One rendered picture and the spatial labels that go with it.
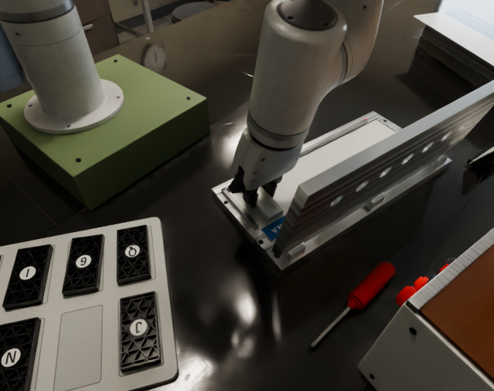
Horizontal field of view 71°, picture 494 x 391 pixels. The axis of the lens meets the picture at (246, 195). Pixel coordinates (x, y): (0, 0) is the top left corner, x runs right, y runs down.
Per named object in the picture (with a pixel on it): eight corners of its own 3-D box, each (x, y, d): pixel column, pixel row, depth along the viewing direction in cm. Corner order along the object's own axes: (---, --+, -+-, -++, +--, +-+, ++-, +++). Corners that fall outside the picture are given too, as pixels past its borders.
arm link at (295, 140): (288, 81, 48) (284, 98, 51) (236, 102, 45) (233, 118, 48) (328, 120, 45) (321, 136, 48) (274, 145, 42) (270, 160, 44)
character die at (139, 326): (156, 294, 51) (154, 290, 51) (161, 362, 45) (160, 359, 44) (122, 302, 51) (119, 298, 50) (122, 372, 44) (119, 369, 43)
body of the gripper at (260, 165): (290, 94, 50) (275, 145, 60) (230, 118, 46) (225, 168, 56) (323, 128, 47) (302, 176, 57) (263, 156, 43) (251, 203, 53)
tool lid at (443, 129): (508, 71, 56) (518, 78, 55) (440, 150, 71) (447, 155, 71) (298, 184, 38) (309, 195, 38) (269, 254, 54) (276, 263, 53)
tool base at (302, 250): (370, 119, 83) (374, 105, 80) (448, 167, 72) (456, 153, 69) (212, 196, 66) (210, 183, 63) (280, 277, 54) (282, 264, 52)
